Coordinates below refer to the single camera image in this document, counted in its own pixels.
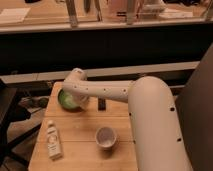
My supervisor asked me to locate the green ceramic bowl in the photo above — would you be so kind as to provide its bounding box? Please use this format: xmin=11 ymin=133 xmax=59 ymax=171
xmin=57 ymin=89 xmax=82 ymax=110

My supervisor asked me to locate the white paper cup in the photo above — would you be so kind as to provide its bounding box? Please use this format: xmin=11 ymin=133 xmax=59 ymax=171
xmin=95 ymin=127 xmax=117 ymax=150

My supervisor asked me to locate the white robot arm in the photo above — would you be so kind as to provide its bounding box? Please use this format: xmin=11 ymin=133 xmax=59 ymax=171
xmin=62 ymin=68 xmax=193 ymax=171

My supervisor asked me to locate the black rectangular block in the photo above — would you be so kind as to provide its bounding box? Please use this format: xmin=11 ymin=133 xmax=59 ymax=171
xmin=98 ymin=98 xmax=106 ymax=111

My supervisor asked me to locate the white plastic bottle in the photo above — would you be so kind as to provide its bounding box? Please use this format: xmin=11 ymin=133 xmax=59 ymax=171
xmin=47 ymin=120 xmax=62 ymax=160

